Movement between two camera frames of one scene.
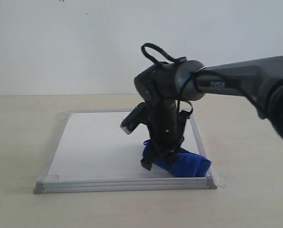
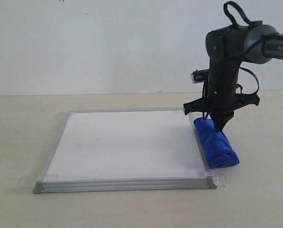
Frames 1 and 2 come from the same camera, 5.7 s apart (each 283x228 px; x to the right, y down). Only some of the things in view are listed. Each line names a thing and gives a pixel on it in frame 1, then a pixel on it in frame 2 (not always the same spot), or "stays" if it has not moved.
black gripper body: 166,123 to 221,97
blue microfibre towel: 181,163 to 217,151
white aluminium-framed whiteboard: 92,153 stays
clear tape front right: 219,180 stays
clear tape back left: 62,117 stays
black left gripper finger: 169,153 to 221,116
